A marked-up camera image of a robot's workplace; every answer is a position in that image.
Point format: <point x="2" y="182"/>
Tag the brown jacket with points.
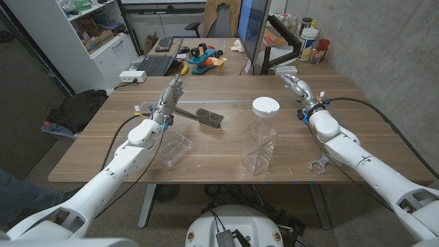
<point x="211" y="13"/>

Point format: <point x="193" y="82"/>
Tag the white labelled canister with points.
<point x="307" y="44"/>

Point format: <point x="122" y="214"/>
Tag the red cup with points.
<point x="323" y="44"/>

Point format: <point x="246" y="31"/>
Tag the white power strip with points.
<point x="132" y="76"/>

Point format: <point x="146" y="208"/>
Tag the yellow banana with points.
<point x="185" y="68"/>

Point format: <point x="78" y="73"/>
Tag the black computer mouse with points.
<point x="184" y="50"/>

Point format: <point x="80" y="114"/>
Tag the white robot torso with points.
<point x="236" y="223"/>

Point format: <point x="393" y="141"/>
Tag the cardboard box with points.
<point x="150" y="42"/>

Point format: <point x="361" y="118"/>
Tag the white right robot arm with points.
<point x="370" y="171"/>

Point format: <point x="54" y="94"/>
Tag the small white box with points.
<point x="285" y="69"/>

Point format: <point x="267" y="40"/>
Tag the black keyboard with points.
<point x="164" y="44"/>

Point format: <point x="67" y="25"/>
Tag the person's leg in jeans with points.
<point x="20" y="197"/>

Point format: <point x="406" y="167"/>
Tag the teal and orange toy airplane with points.
<point x="205" y="60"/>

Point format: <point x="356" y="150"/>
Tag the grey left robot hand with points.
<point x="168" y="99"/>

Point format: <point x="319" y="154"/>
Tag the white shelf cabinet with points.
<point x="103" y="65"/>

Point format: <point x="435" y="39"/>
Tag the yellow bottle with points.
<point x="313" y="24"/>

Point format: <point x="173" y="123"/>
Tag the small white figure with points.
<point x="237" y="46"/>

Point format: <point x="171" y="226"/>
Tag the clear plastic clamshell container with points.
<point x="176" y="147"/>

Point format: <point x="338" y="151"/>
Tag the clear glass jar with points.
<point x="317" y="55"/>

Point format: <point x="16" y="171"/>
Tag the grey office chair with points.
<point x="219" y="24"/>

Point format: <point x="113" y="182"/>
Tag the round black fan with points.
<point x="166" y="192"/>

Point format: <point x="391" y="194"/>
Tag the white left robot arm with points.
<point x="99" y="188"/>

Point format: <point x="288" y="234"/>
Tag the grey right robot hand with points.
<point x="302" y="89"/>

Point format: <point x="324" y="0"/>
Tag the dark grey brush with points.
<point x="209" y="118"/>

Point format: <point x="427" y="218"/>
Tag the large computer monitor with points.
<point x="252" y="27"/>

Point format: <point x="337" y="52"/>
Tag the clear bottle with white lid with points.
<point x="259" y="144"/>

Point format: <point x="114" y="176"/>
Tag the grey table leg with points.
<point x="320" y="206"/>
<point x="145" y="207"/>

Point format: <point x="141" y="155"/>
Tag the grey metal bracket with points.
<point x="322" y="161"/>

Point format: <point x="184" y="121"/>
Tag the black laptop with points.
<point x="156" y="65"/>

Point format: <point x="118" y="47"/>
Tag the black bag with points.
<point x="77" y="109"/>

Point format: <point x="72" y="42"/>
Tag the black-lidded bottle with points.
<point x="306" y="22"/>

